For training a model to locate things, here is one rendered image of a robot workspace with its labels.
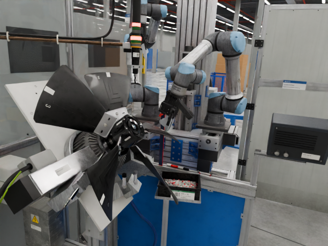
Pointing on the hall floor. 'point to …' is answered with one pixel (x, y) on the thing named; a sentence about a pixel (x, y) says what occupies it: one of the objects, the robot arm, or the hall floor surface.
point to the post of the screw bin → (164, 222)
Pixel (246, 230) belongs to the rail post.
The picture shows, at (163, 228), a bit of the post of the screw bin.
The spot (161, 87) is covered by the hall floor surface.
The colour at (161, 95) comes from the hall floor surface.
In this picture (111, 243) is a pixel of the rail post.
